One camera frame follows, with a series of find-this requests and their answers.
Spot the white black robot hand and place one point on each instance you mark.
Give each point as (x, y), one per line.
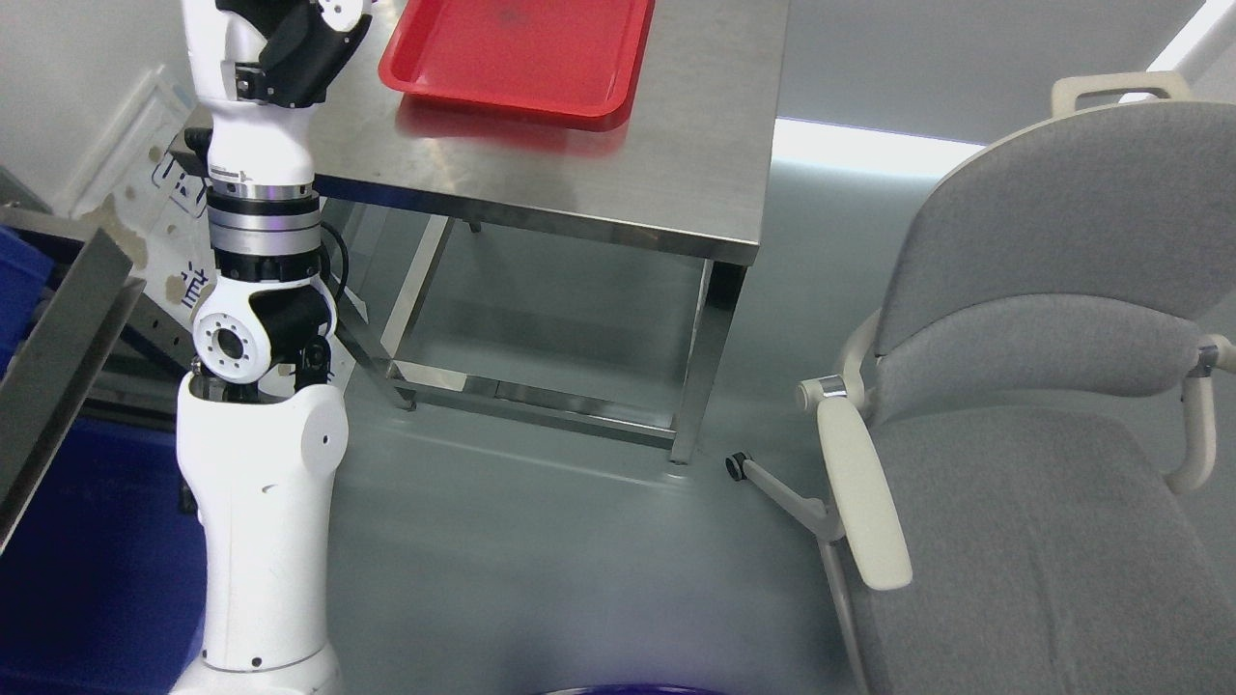
(261, 69)

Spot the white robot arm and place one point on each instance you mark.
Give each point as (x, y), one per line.
(260, 433)

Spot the red plastic tray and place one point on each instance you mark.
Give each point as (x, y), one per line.
(571, 64)

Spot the stainless steel table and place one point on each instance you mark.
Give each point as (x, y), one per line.
(684, 176)

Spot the blue lower bin left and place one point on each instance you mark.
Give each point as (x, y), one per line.
(103, 579)

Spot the grey office chair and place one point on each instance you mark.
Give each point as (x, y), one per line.
(1007, 438)

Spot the steel shelf rail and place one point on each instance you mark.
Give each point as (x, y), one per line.
(52, 373)

